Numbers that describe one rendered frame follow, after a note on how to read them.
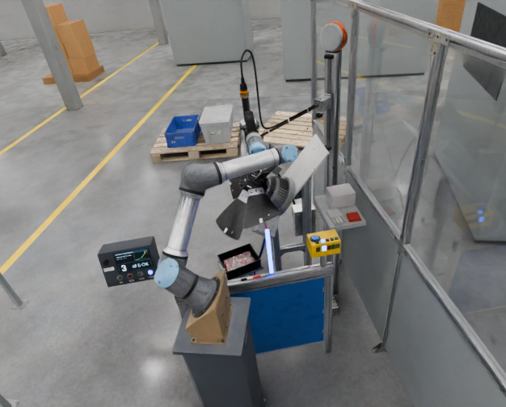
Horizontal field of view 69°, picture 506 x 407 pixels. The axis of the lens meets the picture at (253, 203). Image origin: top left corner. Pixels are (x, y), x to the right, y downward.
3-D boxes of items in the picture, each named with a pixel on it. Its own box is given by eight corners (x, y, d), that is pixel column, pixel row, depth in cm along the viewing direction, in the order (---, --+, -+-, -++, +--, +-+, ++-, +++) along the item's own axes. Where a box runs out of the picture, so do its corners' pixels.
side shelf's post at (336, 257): (336, 290, 301) (340, 209, 252) (338, 294, 297) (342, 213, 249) (331, 291, 300) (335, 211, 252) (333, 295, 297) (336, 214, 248)
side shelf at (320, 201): (346, 194, 265) (346, 190, 264) (365, 225, 236) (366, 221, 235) (314, 199, 264) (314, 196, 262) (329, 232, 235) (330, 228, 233)
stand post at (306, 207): (309, 291, 303) (307, 171, 235) (313, 300, 296) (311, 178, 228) (304, 291, 303) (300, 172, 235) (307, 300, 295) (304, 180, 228)
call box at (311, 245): (334, 242, 207) (335, 228, 200) (340, 254, 199) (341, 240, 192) (306, 247, 206) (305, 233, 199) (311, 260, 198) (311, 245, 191)
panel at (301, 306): (323, 340, 253) (325, 273, 214) (324, 341, 251) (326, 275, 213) (205, 363, 248) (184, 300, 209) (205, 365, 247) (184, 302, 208)
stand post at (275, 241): (282, 296, 302) (274, 207, 248) (284, 304, 294) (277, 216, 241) (276, 297, 301) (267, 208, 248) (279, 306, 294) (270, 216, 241)
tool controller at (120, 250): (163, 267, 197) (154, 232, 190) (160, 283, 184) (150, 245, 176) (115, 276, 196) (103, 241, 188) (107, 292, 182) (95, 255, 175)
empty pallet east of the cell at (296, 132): (354, 126, 536) (354, 116, 528) (335, 160, 466) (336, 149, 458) (277, 119, 584) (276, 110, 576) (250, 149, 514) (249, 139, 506)
